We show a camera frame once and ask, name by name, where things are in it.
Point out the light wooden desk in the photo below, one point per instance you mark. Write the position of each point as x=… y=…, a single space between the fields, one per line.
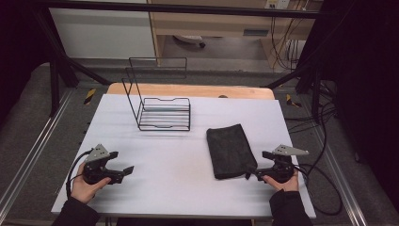
x=213 y=25

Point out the black frame crossbar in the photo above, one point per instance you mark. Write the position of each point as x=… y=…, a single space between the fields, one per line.
x=188 y=8

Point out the white power strip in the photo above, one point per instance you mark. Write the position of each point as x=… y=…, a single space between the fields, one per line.
x=277 y=3

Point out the black frame strut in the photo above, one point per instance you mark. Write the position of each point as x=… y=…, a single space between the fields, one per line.
x=310 y=78
x=56 y=62

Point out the wooden table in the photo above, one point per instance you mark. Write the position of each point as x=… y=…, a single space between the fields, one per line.
x=200 y=91

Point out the white chair base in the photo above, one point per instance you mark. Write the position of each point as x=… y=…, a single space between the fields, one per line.
x=191 y=39

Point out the dark grey towel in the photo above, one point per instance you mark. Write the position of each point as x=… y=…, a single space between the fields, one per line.
x=230 y=152

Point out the person's right hand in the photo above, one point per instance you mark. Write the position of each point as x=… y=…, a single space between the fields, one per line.
x=284 y=185

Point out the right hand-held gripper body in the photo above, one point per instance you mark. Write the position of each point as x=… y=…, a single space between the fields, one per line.
x=284 y=166

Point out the yellow black tape marker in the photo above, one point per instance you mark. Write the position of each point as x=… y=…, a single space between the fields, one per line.
x=89 y=96
x=292 y=102

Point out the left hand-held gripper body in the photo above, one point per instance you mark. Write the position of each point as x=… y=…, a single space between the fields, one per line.
x=95 y=155

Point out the person's left hand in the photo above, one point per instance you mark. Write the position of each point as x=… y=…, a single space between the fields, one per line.
x=84 y=188

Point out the aluminium floor rail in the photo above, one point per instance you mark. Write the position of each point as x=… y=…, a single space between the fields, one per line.
x=340 y=175
x=34 y=150

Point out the white table board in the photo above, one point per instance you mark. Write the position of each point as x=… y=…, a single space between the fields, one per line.
x=175 y=175

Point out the white cabinet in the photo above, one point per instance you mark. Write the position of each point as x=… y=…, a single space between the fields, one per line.
x=103 y=34

